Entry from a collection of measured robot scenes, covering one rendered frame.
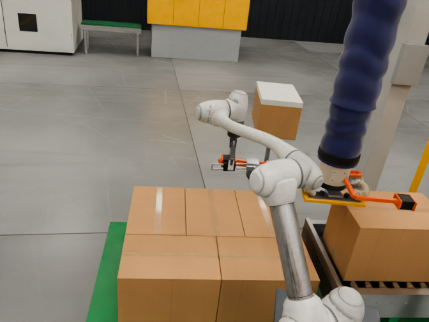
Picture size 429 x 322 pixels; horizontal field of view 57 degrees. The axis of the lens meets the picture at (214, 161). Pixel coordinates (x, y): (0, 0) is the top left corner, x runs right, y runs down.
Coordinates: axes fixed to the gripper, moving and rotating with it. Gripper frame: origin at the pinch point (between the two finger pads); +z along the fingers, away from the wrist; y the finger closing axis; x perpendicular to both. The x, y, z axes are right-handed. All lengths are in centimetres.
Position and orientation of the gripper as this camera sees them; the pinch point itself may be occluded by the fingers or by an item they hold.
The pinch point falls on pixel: (230, 162)
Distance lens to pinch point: 222.9
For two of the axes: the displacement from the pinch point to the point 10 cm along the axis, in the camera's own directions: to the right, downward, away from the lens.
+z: -1.0, 8.8, 4.6
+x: -10.0, -1.0, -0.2
